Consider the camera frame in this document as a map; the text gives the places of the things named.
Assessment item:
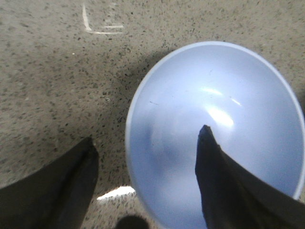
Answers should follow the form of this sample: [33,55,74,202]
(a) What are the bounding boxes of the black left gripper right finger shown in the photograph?
[195,125,305,229]

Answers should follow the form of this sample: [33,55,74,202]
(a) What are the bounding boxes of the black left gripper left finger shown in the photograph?
[0,137,99,229]

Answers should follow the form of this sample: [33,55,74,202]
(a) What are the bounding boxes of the blue bowl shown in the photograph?
[125,42,305,229]

